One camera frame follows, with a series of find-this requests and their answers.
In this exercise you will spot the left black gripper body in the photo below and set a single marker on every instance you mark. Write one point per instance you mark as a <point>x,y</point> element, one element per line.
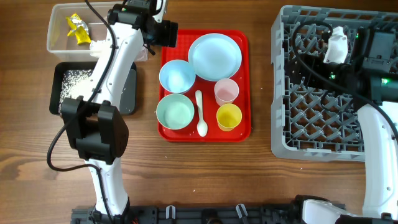
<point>161,35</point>

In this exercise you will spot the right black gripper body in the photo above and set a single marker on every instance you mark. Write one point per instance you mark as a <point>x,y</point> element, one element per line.
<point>336,73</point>

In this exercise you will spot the white tissue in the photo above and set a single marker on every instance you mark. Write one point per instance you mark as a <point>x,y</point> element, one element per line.
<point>96,47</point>

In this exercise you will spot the yellow foil wrapper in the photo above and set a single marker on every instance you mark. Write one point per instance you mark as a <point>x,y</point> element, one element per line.
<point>79,29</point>

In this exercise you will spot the light blue bowl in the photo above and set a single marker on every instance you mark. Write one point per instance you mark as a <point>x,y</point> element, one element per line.
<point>177,76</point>

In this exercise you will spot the white rice pile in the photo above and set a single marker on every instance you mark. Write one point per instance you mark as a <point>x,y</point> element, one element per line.
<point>73,83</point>

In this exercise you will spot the mint green bowl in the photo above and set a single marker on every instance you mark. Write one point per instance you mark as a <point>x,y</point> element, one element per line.
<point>175,111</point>

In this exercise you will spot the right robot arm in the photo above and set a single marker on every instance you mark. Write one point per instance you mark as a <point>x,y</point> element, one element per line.
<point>374,89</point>

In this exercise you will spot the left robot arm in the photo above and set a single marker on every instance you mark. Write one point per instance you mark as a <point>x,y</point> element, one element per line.
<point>92,119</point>

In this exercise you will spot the grey dishwasher rack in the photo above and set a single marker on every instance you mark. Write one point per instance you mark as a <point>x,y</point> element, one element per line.
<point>309,123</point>

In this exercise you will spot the clear plastic bin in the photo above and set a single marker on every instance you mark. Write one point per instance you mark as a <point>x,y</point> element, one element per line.
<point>66,48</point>

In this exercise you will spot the pink plastic cup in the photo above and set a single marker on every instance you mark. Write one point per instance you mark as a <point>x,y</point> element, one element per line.
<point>226,91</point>

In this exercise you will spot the light blue plate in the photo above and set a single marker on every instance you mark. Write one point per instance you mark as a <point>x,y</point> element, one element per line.
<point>215,56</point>

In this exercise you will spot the yellow plastic cup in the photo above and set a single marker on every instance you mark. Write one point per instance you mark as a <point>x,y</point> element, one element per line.
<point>228,117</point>

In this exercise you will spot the black plastic tray bin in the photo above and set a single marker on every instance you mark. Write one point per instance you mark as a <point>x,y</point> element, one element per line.
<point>128,96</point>

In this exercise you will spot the red serving tray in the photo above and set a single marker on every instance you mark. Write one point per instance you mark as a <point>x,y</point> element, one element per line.
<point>185,38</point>

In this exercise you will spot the white plastic spoon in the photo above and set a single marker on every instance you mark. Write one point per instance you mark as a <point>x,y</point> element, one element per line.
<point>202,126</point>

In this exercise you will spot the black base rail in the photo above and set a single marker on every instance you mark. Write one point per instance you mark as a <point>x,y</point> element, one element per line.
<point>241,213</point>

